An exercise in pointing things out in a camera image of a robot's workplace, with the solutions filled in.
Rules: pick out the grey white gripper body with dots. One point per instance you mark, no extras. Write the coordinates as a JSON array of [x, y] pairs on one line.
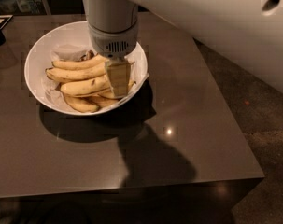
[[112, 42]]

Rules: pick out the white bowl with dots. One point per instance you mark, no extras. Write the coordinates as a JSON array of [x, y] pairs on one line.
[[75, 34]]

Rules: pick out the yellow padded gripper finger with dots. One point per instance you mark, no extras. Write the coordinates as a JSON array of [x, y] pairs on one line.
[[118, 73]]

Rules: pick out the lower middle yellow banana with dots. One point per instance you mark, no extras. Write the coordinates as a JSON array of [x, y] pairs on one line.
[[102, 101]]

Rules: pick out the hidden yellow banana under front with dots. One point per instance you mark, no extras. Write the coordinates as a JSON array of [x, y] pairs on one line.
[[107, 94]]

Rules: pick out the large front yellow banana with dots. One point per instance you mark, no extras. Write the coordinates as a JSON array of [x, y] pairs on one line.
[[85, 87]]

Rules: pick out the small right yellow banana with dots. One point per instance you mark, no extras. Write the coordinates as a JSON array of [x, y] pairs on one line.
[[130, 85]]

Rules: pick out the top curved yellow banana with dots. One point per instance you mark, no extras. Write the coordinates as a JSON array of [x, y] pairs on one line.
[[79, 65]]

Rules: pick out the bottom left yellow banana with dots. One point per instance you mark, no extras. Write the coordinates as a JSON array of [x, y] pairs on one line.
[[80, 104]]

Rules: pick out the white paper bowl liner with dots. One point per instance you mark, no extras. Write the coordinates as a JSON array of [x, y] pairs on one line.
[[139, 73]]

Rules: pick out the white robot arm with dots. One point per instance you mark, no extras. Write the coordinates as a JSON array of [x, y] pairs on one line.
[[247, 32]]

